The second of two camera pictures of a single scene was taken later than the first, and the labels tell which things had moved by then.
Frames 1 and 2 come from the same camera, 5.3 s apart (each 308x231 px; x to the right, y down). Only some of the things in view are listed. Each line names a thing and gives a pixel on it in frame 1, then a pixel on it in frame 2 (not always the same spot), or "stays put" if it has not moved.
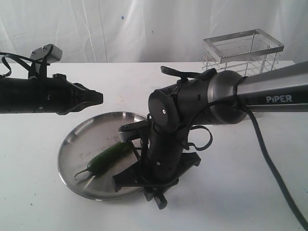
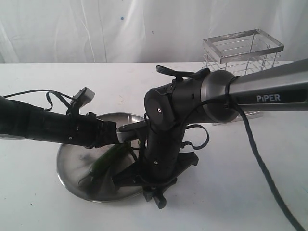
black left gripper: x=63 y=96 → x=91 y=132
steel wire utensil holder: x=251 y=52 stays put
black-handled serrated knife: x=160 y=199 stays put
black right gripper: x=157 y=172 stays put
